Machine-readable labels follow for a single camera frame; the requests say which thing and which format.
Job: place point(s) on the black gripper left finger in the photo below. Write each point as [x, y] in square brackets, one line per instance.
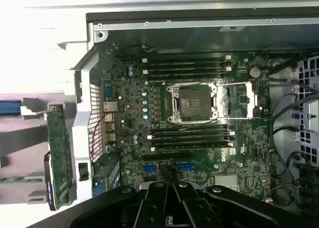
[149, 205]

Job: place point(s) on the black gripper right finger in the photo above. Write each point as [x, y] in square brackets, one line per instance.
[197, 208]

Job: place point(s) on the long black expansion slot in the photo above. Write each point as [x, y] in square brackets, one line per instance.
[154, 156]

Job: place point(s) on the black RAM slot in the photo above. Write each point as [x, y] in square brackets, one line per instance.
[189, 128]
[187, 64]
[189, 140]
[187, 70]
[187, 76]
[187, 58]
[189, 134]

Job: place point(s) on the metal locking lever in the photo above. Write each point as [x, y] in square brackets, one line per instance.
[199, 126]

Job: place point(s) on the metal socket cover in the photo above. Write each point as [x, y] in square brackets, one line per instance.
[222, 106]

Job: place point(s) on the CPU socket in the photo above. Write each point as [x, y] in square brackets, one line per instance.
[194, 102]

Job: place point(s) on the green motherboard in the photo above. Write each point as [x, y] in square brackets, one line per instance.
[139, 93]

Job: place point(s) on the grey parts rack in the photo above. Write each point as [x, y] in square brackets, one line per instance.
[30, 163]

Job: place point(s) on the green RAM stick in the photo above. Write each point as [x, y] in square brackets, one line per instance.
[15, 180]

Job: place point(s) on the metal disk bay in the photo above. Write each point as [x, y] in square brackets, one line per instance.
[310, 113]

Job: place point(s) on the silver coin battery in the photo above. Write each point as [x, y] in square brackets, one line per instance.
[255, 71]

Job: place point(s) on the black open PC case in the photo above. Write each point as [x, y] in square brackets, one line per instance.
[199, 38]

